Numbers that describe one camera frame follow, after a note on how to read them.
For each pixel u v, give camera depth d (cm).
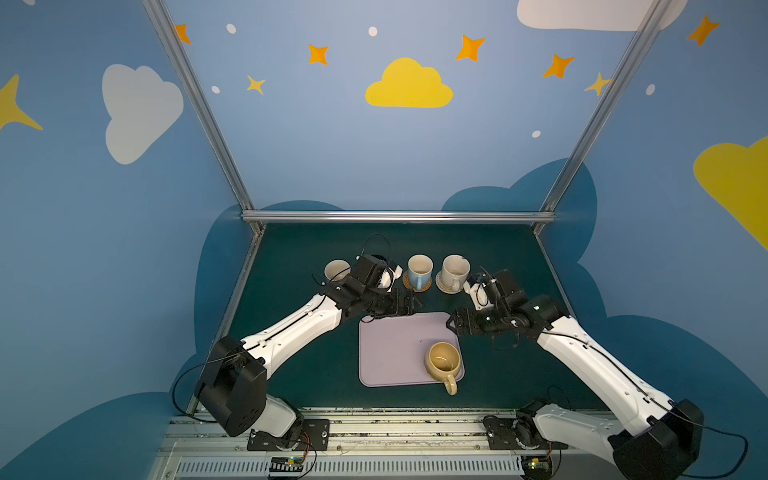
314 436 75
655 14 69
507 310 58
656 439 37
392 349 88
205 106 85
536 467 73
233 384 42
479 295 69
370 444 74
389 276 66
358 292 63
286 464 73
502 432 75
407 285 104
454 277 96
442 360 86
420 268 99
